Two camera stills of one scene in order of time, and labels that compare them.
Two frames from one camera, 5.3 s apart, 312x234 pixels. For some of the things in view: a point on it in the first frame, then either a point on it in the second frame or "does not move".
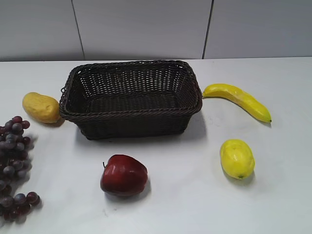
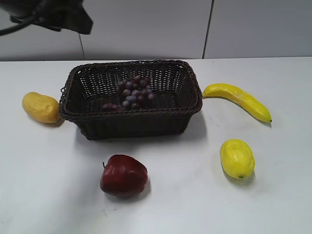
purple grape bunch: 13,165 to 136,93
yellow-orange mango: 43,108 does not move
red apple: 123,175 does not move
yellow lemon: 237,159 does not move
